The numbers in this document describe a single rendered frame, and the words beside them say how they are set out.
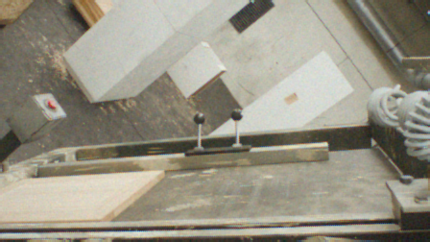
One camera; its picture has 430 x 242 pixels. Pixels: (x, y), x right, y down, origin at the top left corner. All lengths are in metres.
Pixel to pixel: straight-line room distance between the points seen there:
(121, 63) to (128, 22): 0.37
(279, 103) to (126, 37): 2.05
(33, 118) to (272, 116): 3.56
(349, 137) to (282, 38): 7.92
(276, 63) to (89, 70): 6.00
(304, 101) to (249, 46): 4.71
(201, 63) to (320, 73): 2.14
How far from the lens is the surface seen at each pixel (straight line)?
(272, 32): 9.27
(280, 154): 1.14
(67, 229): 0.66
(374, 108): 0.71
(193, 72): 6.22
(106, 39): 3.79
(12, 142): 1.77
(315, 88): 4.77
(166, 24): 3.55
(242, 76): 9.32
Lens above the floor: 1.81
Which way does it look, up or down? 16 degrees down
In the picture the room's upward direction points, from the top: 53 degrees clockwise
